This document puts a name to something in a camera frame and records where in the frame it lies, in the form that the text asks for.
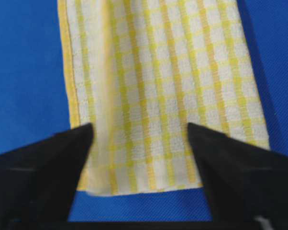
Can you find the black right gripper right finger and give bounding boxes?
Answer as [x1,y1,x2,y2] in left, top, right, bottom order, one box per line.
[187,123,288,230]

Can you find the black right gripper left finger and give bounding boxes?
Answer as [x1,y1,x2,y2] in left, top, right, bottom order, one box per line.
[0,123,94,230]

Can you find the yellow checked towel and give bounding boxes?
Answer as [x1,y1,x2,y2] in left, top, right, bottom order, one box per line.
[57,0,269,196]

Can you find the blue table cloth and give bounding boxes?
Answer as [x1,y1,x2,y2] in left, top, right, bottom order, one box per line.
[0,0,288,222]

